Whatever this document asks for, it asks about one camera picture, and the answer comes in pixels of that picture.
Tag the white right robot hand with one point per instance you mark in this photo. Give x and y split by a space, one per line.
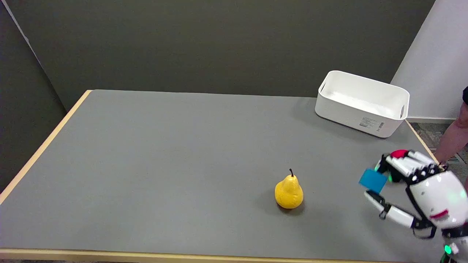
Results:
435 193

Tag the blue cube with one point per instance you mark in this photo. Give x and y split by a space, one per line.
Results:
373 180

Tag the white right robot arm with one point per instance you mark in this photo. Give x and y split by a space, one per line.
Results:
455 248

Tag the person's bare forearm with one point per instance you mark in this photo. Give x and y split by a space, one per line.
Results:
455 137

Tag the white plastic storage box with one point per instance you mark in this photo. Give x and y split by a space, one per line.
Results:
362 104

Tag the red object behind hand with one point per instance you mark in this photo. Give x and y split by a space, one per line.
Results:
399 153

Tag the yellow pear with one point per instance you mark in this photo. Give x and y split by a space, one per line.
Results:
289 191

